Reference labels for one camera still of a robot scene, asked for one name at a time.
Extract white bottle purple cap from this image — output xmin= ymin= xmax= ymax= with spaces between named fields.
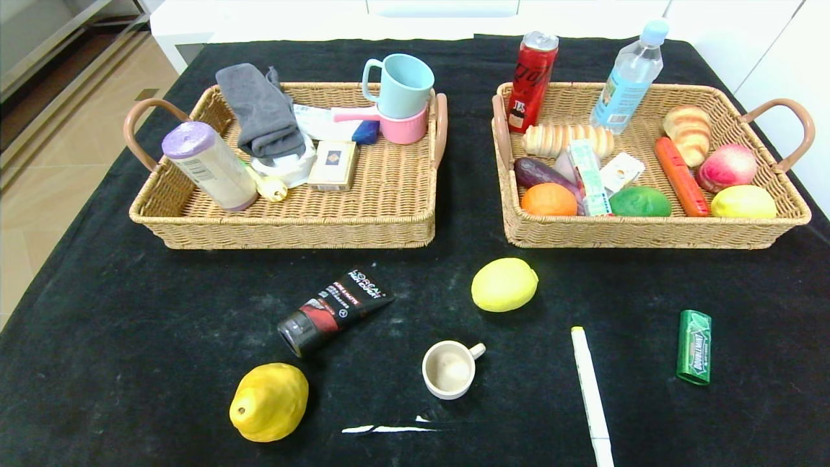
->
xmin=161 ymin=121 xmax=259 ymax=212

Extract red soda can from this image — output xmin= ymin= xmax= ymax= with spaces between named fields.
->
xmin=506 ymin=31 xmax=560 ymax=134

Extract clear water bottle blue label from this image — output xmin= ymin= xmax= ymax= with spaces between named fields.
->
xmin=589 ymin=18 xmax=670 ymax=135

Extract black cosmetic tube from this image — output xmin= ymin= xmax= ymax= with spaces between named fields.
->
xmin=277 ymin=268 xmax=395 ymax=359

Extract long striped bread roll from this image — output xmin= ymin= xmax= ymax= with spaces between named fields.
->
xmin=522 ymin=123 xmax=615 ymax=160

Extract white round container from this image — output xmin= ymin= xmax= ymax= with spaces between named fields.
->
xmin=250 ymin=133 xmax=317 ymax=189

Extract purple eggplant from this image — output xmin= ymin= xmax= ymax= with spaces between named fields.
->
xmin=514 ymin=157 xmax=584 ymax=215

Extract small cream cup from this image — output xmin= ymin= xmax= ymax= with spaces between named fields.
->
xmin=421 ymin=340 xmax=486 ymax=401

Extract grey folded cloth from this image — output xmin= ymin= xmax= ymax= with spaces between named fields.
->
xmin=215 ymin=63 xmax=307 ymax=160

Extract pink peach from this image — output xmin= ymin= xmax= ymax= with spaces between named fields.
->
xmin=697 ymin=143 xmax=758 ymax=194

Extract orange carrot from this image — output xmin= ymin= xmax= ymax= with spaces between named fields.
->
xmin=654 ymin=136 xmax=711 ymax=217

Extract green white slim box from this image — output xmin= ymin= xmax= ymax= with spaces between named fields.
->
xmin=567 ymin=139 xmax=613 ymax=217

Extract white plastic packet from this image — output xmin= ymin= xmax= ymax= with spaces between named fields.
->
xmin=292 ymin=104 xmax=354 ymax=142

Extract pink cup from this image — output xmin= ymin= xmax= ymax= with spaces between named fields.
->
xmin=379 ymin=104 xmax=430 ymax=145

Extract small white packet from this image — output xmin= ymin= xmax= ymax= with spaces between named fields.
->
xmin=600 ymin=152 xmax=646 ymax=197

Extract green fruit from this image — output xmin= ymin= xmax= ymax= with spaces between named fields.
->
xmin=609 ymin=186 xmax=672 ymax=217

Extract yellow lemon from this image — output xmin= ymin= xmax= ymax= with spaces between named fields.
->
xmin=711 ymin=185 xmax=777 ymax=219
xmin=471 ymin=257 xmax=540 ymax=313

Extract small yellow toy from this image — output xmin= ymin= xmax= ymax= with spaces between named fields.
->
xmin=243 ymin=159 xmax=289 ymax=203

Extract white marker pen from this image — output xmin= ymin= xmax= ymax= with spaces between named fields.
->
xmin=571 ymin=326 xmax=615 ymax=467

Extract green mint gum box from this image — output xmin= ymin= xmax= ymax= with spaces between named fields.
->
xmin=676 ymin=309 xmax=713 ymax=387

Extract white low cabinet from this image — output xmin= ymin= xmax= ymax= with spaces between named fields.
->
xmin=149 ymin=0 xmax=672 ymax=73

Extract orange fruit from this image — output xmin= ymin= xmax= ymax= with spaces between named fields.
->
xmin=521 ymin=182 xmax=578 ymax=217

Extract croissant bread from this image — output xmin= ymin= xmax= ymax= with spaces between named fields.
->
xmin=663 ymin=105 xmax=713 ymax=167

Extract cream box blue emblem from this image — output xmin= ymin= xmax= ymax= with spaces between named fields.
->
xmin=307 ymin=140 xmax=359 ymax=192

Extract yellow pear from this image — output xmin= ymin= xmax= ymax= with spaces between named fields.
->
xmin=229 ymin=363 xmax=310 ymax=444

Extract wicker basket brown handles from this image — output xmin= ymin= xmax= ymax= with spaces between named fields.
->
xmin=123 ymin=81 xmax=449 ymax=250
xmin=491 ymin=81 xmax=816 ymax=250

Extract light blue mug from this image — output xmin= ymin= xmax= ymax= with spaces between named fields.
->
xmin=361 ymin=53 xmax=435 ymax=119

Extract metal shelf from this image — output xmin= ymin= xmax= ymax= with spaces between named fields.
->
xmin=0 ymin=0 xmax=153 ymax=98

